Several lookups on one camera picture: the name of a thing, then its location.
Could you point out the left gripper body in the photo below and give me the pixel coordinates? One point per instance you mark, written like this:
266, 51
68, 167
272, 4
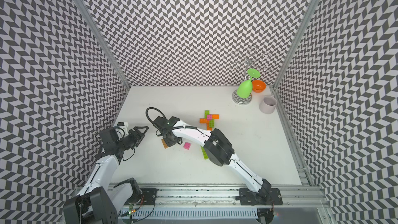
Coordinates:
129, 141

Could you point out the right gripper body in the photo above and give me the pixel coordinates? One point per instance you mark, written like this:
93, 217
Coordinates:
170, 141

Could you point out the tan lego brick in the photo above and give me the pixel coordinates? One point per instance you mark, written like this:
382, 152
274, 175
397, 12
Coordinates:
164, 144

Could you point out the pink lego square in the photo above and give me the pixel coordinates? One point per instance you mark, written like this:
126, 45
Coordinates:
187, 146

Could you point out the green lego brick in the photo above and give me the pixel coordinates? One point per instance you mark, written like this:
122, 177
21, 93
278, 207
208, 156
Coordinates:
204, 153
206, 113
212, 123

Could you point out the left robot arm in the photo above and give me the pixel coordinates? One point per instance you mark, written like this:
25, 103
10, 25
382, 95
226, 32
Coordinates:
95, 203

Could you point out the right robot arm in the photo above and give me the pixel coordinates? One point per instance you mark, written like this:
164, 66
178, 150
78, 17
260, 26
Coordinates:
218, 149

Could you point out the green plastic wine glass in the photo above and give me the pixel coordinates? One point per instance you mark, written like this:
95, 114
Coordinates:
245, 88

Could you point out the orange plastic bowl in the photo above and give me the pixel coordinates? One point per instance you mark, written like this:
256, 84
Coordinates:
258, 86

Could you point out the grey cup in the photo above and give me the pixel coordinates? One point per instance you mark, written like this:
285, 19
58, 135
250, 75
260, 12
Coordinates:
268, 104

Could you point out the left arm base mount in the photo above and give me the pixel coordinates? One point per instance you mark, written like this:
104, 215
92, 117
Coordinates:
147, 195

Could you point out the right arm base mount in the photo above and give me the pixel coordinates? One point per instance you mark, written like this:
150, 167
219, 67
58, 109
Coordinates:
249, 198

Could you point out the aluminium front rail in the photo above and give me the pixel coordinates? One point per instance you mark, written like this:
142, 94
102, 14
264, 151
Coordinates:
306, 203

